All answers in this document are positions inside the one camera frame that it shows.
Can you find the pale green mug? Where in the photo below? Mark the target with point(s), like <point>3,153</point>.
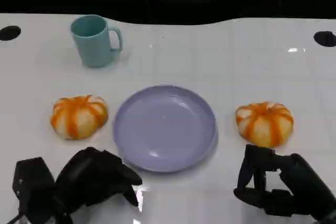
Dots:
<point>92,41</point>

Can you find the lilac plate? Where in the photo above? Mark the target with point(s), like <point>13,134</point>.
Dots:
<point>164,128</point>

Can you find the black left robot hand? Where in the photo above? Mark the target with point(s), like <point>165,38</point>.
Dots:
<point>89,176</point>

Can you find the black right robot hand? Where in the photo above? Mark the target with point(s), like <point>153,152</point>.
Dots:
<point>296,182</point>

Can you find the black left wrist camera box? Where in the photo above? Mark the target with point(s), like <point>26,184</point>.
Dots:
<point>32,184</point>

